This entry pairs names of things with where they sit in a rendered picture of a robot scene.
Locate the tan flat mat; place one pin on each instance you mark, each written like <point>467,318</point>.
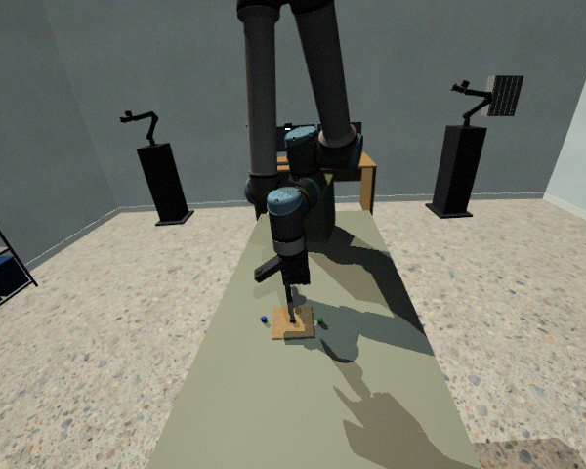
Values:
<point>282,328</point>

